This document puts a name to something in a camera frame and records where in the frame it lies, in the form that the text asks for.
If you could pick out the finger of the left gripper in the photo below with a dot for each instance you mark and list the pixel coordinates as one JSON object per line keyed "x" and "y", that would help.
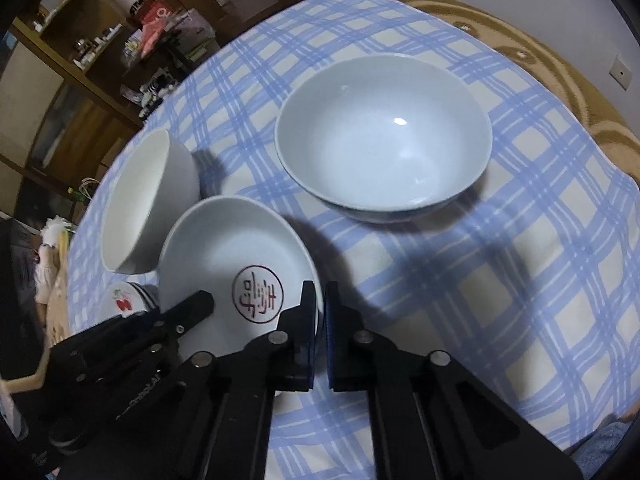
{"x": 179, "y": 320}

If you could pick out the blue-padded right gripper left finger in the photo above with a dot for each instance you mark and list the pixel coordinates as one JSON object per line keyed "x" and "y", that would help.
{"x": 210, "y": 417}

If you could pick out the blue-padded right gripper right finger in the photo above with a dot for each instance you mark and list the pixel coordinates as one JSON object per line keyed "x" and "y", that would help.
{"x": 430, "y": 418}

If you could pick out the cherry plate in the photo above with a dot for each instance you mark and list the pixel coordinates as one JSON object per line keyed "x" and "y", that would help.
{"x": 128, "y": 298}

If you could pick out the white bowl with red seal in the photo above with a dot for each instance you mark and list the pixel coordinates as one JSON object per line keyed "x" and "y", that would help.
{"x": 250, "y": 260}

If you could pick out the large plain white bowl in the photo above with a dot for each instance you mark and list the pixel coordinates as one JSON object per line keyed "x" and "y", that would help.
{"x": 158, "y": 183}

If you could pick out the red-patterned small bowl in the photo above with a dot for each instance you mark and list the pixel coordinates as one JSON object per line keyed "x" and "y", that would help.
{"x": 383, "y": 138}

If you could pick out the stuffed plush toy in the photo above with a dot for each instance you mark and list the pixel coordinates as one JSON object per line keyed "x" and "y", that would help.
{"x": 52, "y": 254}

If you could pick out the blue plaid cloth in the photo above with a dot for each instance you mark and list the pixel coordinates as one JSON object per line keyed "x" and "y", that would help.
{"x": 529, "y": 279}

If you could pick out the wicker basket with items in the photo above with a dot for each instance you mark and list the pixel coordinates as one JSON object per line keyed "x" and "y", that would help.
{"x": 151, "y": 94}

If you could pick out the wooden wardrobe with shelves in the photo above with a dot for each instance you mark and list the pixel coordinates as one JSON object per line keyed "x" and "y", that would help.
{"x": 62, "y": 119}

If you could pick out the small cluttered side table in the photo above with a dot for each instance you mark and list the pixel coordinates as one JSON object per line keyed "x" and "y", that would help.
{"x": 184, "y": 42}

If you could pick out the red bag on table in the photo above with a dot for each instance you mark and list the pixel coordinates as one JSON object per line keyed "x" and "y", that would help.
{"x": 153, "y": 10}

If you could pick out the brown patterned blanket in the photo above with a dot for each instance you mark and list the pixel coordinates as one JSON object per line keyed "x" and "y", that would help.
{"x": 598, "y": 116}

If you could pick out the white wall socket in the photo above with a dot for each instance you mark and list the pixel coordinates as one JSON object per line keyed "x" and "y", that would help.
{"x": 621, "y": 73}

